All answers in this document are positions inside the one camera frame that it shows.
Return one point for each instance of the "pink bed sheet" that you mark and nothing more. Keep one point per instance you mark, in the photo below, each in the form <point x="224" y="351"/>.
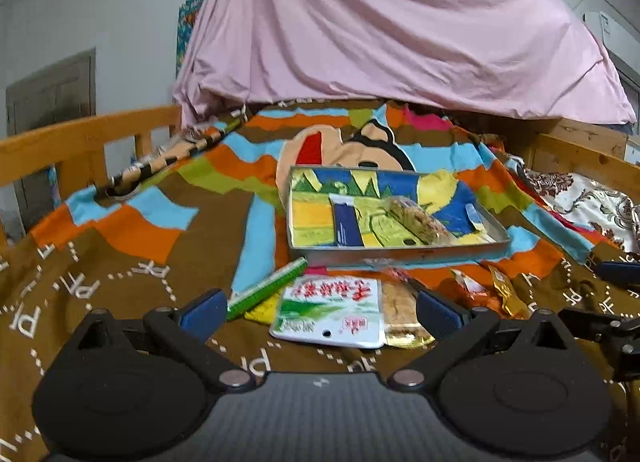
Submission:
<point x="375" y="17"/>

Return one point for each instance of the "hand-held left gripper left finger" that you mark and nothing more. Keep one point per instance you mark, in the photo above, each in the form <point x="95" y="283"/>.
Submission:
<point x="205" y="314"/>

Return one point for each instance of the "colourful patterned hanging cloth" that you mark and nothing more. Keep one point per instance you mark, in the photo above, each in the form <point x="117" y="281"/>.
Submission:
<point x="187" y="27"/>

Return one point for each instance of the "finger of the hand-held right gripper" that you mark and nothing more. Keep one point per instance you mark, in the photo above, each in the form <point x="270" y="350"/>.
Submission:
<point x="620" y="272"/>
<point x="605" y="324"/>

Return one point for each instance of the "yellow snack packet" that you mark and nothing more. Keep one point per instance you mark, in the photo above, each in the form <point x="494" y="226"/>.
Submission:
<point x="265" y="313"/>

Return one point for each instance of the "gold wrapped candy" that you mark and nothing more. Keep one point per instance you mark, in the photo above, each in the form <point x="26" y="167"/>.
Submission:
<point x="507" y="292"/>

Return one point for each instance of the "white air conditioner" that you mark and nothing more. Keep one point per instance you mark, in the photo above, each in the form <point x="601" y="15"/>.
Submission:
<point x="615" y="27"/>

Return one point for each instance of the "white green vegetable snack packet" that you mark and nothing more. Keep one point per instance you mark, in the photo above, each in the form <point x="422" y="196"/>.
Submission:
<point x="325" y="312"/>

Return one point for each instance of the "red orange snack packet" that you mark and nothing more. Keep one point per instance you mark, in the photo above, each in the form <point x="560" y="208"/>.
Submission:
<point x="470" y="292"/>

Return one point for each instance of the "dark blue snack packet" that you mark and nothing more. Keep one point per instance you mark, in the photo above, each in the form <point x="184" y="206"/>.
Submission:
<point x="347" y="224"/>

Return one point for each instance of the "clear wrapped noodle cake packet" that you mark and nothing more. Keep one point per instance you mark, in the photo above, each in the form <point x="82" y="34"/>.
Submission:
<point x="415" y="219"/>

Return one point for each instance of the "colourful cartoon printed blanket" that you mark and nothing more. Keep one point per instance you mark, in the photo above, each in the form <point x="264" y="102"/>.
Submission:
<point x="150" y="202"/>

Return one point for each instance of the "small blue white packet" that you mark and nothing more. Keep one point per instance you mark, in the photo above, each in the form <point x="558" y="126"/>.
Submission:
<point x="474" y="217"/>

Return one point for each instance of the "orange black checkered cloth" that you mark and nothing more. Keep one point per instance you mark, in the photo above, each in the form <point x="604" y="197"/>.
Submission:
<point x="165" y="157"/>

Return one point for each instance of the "green striped long packet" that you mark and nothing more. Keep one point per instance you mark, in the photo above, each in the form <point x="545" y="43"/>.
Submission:
<point x="265" y="289"/>

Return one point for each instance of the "floral patterned cloth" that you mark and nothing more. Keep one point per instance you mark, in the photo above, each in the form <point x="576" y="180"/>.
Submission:
<point x="575" y="197"/>

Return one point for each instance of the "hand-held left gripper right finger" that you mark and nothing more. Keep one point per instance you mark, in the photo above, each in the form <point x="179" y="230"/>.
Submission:
<point x="440" y="314"/>

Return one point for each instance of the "grey door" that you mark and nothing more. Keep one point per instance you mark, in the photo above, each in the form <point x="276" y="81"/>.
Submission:
<point x="50" y="92"/>

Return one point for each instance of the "clear brown cake packet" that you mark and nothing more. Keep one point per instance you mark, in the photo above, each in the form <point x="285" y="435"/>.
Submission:
<point x="400" y="307"/>

